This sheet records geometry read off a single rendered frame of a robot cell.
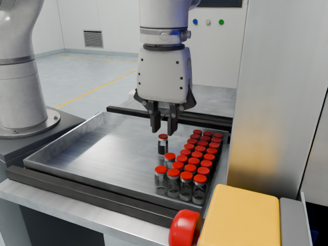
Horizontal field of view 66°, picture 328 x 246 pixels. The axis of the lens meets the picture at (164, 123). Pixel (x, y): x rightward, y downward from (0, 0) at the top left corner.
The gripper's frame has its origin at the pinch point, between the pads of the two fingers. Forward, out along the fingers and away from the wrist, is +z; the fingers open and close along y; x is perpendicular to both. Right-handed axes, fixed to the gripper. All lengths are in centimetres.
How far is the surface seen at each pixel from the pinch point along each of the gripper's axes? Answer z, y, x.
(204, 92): 6.8, 1.2, -43.5
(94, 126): 6.9, 21.5, -5.0
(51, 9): -15, 508, -505
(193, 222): -5.6, -13.8, 28.4
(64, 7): -19, 488, -531
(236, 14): -18, -3, -79
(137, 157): 7.6, 4.8, 3.2
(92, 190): 5.8, 5.9, 17.1
